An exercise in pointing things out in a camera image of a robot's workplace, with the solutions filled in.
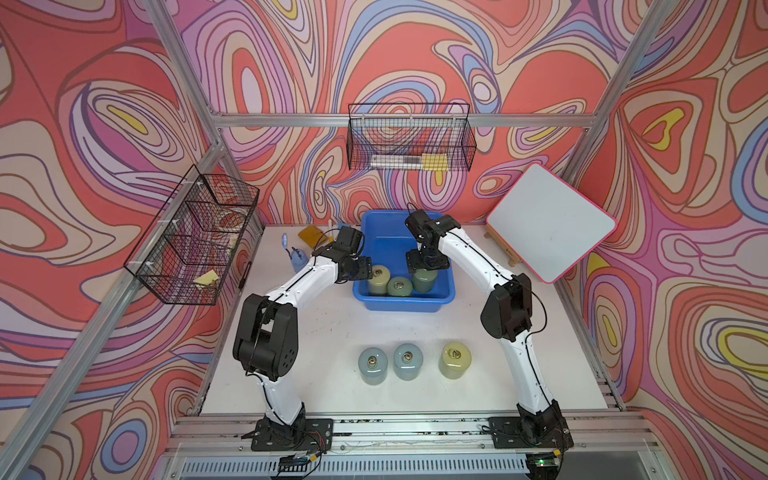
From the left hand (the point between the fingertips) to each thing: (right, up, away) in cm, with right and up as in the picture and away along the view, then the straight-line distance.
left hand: (362, 270), depth 93 cm
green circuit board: (-15, -45, -22) cm, 53 cm away
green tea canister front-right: (+19, -3, -2) cm, 19 cm away
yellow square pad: (-21, +12, +22) cm, 33 cm away
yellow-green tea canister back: (+26, -23, -15) cm, 38 cm away
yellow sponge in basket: (-36, -1, -21) cm, 42 cm away
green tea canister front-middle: (+12, -5, -2) cm, 13 cm away
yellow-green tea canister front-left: (+5, -4, 0) cm, 6 cm away
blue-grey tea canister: (+13, -22, -16) cm, 31 cm away
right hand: (+20, -1, 0) cm, 20 cm away
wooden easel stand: (+51, +8, +15) cm, 53 cm away
